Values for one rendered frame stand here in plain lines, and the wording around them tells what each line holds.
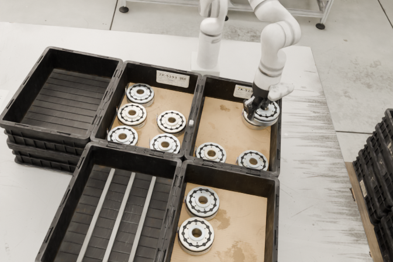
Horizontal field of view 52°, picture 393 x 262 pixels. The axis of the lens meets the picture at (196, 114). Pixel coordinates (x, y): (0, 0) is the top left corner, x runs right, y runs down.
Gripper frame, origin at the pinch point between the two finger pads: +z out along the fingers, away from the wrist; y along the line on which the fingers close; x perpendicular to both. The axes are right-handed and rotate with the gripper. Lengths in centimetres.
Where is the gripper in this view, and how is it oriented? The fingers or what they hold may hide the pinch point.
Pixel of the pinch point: (256, 113)
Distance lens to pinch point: 131.4
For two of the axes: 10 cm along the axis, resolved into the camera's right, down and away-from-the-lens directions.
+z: -1.0, 6.6, 7.4
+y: -8.1, 3.8, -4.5
